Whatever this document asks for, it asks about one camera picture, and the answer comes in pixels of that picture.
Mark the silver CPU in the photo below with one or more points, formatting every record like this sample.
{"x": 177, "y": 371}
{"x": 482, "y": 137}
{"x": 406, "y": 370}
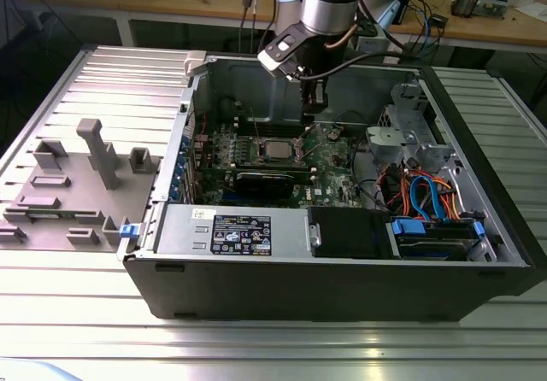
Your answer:
{"x": 280, "y": 149}

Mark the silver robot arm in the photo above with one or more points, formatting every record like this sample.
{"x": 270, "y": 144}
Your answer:
{"x": 331, "y": 9}

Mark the RAM slot white clips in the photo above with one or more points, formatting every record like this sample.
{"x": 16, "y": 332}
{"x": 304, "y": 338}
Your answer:
{"x": 273, "y": 130}
{"x": 273, "y": 169}

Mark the CPU socket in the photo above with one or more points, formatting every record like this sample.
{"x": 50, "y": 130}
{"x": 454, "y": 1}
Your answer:
{"x": 258, "y": 152}

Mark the blue expansion slot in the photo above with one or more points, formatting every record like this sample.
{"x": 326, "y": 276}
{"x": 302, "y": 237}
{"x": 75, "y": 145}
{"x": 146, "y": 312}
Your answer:
{"x": 228, "y": 195}

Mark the black plastic bay cover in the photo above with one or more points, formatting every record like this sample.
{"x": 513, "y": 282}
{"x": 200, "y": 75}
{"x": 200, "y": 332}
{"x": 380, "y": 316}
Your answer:
{"x": 350, "y": 231}

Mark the round silver coin battery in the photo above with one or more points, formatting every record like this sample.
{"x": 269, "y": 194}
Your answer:
{"x": 335, "y": 133}

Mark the green motherboard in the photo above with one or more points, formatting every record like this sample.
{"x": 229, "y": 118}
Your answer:
{"x": 331, "y": 171}

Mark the silver metal drive cage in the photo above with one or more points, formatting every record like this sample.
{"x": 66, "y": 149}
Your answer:
{"x": 386, "y": 137}

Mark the black graphics card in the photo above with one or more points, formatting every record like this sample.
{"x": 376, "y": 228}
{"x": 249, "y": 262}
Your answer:
{"x": 260, "y": 184}

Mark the grey plastic latch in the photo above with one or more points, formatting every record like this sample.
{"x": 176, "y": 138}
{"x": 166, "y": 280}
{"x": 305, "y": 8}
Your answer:
{"x": 194, "y": 61}

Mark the small black box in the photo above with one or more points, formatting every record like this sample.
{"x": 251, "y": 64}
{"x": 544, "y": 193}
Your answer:
{"x": 438, "y": 20}

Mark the hard disk in blue carrier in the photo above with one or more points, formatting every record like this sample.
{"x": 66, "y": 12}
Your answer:
{"x": 410, "y": 227}

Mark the small electronic device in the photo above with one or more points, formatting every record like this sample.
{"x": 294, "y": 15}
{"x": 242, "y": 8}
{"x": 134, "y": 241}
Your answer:
{"x": 466, "y": 5}

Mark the wooden desk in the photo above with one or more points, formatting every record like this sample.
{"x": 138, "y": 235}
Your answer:
{"x": 478, "y": 31}

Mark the black PC case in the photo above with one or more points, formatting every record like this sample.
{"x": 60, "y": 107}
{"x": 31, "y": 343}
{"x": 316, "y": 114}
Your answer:
{"x": 299, "y": 287}

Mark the grey power supply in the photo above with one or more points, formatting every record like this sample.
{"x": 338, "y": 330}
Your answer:
{"x": 179, "y": 231}

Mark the blue plastic latch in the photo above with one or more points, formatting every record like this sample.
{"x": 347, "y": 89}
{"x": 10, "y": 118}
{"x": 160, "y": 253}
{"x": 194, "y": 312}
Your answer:
{"x": 130, "y": 231}

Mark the grey parts rack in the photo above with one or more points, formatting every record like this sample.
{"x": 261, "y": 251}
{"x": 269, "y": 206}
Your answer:
{"x": 85, "y": 218}

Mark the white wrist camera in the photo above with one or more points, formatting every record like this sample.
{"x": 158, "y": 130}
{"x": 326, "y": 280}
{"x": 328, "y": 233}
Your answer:
{"x": 267, "y": 58}

